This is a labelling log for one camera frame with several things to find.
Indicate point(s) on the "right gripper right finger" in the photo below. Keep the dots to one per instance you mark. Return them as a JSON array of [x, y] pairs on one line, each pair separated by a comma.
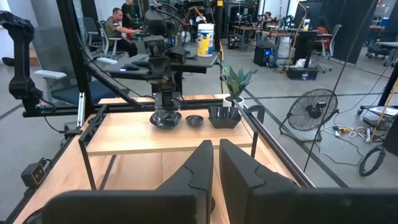
[[242, 186]]

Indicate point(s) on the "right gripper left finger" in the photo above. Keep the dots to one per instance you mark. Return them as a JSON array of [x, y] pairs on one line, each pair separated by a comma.
[[192, 180]]

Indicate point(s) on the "black leaf-shaped plate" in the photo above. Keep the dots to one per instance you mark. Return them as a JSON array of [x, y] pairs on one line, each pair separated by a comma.
[[165, 119]]

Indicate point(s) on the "black teardrop plate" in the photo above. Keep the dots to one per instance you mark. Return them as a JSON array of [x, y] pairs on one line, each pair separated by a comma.
[[194, 120]]

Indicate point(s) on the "black wavy square plate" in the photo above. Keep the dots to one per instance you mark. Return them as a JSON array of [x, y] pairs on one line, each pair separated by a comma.
[[224, 119]]

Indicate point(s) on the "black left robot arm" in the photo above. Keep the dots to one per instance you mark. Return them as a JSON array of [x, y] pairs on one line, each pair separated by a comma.
[[166, 101]]

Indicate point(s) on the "black computer mouse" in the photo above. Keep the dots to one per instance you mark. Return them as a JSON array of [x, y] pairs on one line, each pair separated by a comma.
[[129, 67]]

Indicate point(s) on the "black side table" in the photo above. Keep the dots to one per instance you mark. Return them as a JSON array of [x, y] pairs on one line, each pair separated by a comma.
[[192, 62]]

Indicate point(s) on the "white yellow wipes container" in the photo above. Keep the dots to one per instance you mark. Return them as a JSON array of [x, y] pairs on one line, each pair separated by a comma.
[[205, 40]]

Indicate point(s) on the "person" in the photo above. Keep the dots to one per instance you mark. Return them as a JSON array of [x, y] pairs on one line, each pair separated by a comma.
[[323, 29], [267, 18], [116, 31], [127, 14]]

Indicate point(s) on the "wooden sorting tray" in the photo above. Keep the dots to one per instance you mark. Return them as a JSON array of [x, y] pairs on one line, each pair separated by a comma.
[[140, 133]]

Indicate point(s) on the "potted plant white pot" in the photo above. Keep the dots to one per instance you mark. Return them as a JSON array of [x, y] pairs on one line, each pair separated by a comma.
[[236, 81]]

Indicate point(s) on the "black office chair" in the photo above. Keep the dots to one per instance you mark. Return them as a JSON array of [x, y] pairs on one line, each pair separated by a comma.
[[93, 32]]

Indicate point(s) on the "black floor fan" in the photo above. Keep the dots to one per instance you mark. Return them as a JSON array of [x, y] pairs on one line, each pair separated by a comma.
[[312, 110]]

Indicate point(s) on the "black computer tower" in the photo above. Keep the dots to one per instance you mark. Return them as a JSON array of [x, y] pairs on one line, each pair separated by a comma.
[[264, 56]]

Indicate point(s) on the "gray office chair blue seat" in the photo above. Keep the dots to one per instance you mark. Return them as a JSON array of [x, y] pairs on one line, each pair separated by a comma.
[[49, 46]]

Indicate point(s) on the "wooden work table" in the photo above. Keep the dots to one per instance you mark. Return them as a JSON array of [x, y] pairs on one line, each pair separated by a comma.
[[280, 33]]

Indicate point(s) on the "black floor case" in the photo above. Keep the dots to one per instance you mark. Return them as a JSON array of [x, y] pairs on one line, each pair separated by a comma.
[[302, 74]]

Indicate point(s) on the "white blue bottle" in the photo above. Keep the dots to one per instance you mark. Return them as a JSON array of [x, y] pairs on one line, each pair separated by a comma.
[[306, 24]]

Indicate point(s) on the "low rolling platform cart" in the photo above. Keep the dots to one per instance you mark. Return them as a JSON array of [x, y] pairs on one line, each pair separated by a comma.
[[377, 112]]

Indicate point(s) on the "light gray office chair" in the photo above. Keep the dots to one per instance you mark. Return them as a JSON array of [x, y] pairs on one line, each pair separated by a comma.
[[337, 37]]

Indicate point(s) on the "tall black partition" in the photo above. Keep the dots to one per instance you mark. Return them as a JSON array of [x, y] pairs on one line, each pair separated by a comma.
[[357, 28]]

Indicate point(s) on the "black aluminium station frame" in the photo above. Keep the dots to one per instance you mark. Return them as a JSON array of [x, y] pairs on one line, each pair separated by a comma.
[[74, 62]]

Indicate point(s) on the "silver aluminium bracket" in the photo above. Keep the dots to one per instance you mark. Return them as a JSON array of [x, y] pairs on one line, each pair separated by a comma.
[[81, 109]]

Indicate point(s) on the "black pedestal desk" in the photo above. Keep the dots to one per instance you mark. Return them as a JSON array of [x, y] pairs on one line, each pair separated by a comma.
[[306, 46]]

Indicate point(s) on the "black table-level camera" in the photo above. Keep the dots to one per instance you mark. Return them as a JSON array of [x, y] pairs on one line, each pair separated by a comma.
[[33, 174]]

